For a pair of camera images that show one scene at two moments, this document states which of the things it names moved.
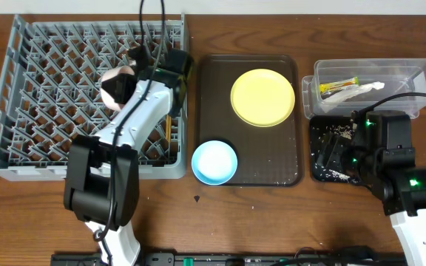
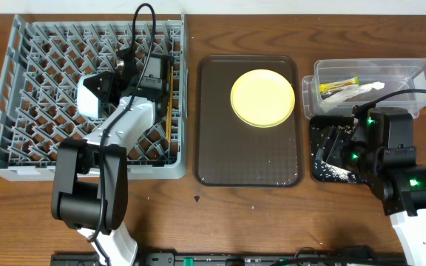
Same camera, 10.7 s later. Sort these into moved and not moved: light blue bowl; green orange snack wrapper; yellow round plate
Moved: light blue bowl
Not moved: yellow round plate; green orange snack wrapper
